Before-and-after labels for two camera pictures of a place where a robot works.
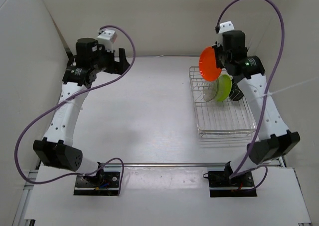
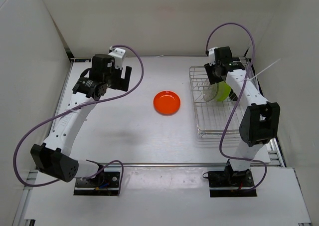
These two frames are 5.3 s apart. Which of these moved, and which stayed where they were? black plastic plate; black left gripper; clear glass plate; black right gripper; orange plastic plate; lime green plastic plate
Moved: orange plastic plate; black left gripper; black right gripper
Stayed: lime green plastic plate; black plastic plate; clear glass plate
